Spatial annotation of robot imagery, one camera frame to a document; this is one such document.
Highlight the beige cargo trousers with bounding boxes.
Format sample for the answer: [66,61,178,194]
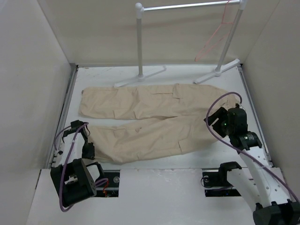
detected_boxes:
[79,83,238,164]

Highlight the pink wire hanger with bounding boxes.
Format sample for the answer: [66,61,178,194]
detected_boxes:
[195,0,233,62]

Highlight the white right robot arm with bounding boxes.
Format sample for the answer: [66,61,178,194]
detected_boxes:
[204,105,300,225]

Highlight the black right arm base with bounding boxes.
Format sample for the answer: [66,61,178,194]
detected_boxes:
[201,162,242,197]

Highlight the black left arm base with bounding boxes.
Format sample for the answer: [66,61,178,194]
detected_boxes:
[95,170,120,198]

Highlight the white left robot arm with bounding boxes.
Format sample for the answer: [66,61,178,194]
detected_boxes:
[50,120,109,212]

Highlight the white clothes rack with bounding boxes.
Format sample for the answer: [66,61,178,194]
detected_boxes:
[114,0,247,87]

